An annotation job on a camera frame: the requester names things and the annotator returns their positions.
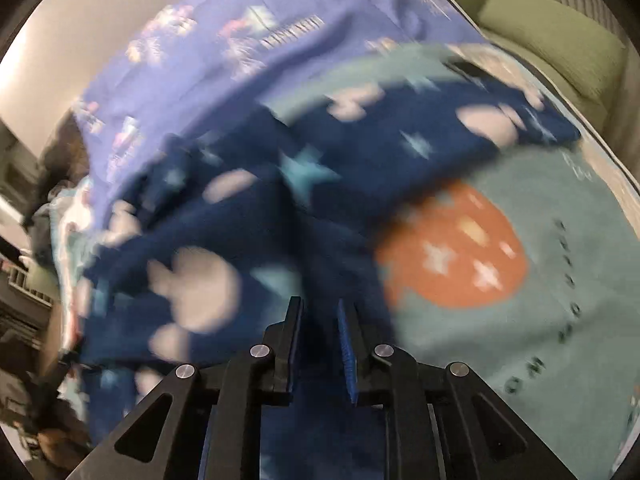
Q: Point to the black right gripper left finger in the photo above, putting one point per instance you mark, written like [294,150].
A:
[203,424]

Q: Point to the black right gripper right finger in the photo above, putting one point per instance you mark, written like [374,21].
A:
[440,422]

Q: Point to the navy fleece garment with stars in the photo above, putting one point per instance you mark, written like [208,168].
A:
[224,229]

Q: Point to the dark clothes pile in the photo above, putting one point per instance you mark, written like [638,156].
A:
[63,164]

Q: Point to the teal blanket with orange print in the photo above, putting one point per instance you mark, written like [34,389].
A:
[527,269]

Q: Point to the purple bedsheet with tree print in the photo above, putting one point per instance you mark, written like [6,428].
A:
[201,64]

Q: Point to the green pillow near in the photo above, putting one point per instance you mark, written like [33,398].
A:
[587,55]

